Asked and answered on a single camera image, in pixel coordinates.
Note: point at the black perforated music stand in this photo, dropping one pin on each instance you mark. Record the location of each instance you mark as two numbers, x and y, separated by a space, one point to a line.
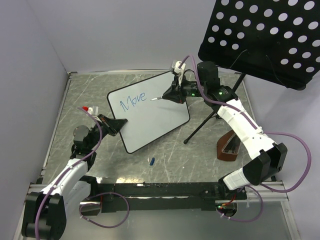
275 40

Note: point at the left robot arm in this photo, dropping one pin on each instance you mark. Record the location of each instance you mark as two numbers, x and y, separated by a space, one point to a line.
45 212

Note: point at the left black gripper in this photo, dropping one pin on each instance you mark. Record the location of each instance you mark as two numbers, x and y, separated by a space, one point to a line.
114 125

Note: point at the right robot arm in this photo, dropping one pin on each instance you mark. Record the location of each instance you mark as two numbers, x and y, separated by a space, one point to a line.
267 157

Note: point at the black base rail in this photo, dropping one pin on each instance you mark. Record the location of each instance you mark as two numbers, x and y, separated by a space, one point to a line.
113 197

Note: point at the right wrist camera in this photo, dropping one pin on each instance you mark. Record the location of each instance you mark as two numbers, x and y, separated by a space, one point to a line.
178 69

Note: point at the blue marker cap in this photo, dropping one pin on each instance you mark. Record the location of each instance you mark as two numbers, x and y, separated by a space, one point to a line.
152 161

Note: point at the white whiteboard black frame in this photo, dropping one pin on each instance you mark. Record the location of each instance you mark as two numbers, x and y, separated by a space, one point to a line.
147 119

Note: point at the white marker pen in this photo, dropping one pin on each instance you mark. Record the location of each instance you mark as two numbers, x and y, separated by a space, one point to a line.
156 98

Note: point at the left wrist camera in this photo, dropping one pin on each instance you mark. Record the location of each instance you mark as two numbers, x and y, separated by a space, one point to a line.
92 110

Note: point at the aluminium frame rail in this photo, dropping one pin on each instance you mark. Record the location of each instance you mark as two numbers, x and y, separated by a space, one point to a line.
266 194

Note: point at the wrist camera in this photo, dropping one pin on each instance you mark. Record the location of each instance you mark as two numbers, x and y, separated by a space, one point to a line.
92 110
178 69

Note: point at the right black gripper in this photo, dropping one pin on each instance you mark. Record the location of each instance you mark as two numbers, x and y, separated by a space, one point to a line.
175 92

